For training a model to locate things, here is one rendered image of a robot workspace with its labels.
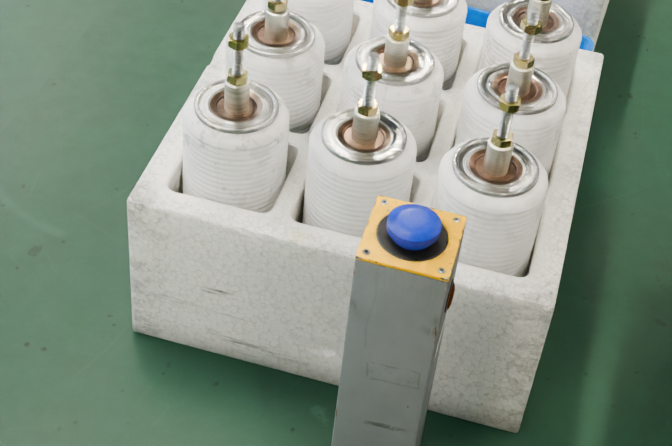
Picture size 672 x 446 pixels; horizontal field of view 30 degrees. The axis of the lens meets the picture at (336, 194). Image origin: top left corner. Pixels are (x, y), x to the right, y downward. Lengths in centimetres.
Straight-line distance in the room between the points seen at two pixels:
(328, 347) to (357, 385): 19
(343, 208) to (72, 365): 32
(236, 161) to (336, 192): 9
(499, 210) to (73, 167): 57
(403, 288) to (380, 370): 10
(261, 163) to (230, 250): 8
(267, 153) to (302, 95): 12
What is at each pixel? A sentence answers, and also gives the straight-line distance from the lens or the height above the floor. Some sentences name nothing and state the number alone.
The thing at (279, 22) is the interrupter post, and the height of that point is 27.
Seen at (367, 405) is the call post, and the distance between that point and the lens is 103.
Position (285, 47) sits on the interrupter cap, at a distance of 119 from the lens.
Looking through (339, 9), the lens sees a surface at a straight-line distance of 129.
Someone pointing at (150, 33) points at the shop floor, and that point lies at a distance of 164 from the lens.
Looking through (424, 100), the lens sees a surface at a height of 24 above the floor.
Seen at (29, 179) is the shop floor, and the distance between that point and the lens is 144.
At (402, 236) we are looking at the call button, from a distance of 90.
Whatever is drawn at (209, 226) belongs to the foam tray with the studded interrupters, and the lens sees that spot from 112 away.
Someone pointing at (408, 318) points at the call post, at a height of 26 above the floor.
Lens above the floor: 96
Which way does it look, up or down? 42 degrees down
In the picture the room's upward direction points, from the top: 6 degrees clockwise
